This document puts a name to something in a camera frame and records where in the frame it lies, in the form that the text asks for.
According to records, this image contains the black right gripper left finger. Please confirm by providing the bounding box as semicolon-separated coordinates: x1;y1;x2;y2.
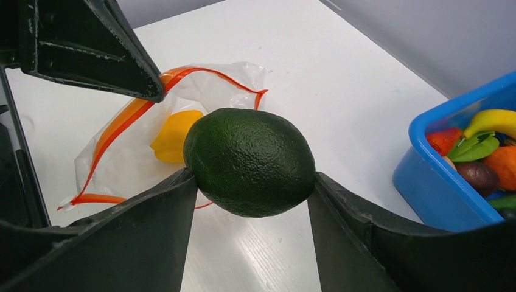
1;169;197;291

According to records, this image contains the red toy chili pepper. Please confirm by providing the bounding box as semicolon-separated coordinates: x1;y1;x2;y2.
426;127;462;156

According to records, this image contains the small toy potato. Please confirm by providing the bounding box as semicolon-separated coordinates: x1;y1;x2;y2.
442;156;457;171

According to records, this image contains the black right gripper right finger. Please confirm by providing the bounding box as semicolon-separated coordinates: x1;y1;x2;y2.
308;172;515;291

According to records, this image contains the yellow toy banana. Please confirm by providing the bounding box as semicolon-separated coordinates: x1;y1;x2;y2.
462;109;515;139

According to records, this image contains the purple toy onion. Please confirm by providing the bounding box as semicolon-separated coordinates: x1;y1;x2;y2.
455;161;500;198

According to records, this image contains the blue plastic bin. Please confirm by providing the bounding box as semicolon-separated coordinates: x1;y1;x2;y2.
392;72;515;232

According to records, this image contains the toy avocado half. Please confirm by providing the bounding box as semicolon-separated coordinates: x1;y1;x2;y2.
183;108;316;218

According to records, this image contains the green toy chili pepper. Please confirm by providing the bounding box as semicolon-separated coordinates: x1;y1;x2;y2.
487;195;516;212

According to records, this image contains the green toy leaf vegetable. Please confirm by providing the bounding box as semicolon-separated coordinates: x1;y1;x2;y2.
447;131;500;162

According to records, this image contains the yellow toy bell pepper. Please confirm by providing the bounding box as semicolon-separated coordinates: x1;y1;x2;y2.
150;110;204;164

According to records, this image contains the orange toy tangerine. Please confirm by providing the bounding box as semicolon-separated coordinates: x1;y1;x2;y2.
483;145;515;192

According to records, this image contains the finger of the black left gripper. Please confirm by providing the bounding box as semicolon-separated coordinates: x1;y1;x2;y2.
1;0;165;102

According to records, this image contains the clear zip top bag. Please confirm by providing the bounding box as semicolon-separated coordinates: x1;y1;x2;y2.
60;62;266;210

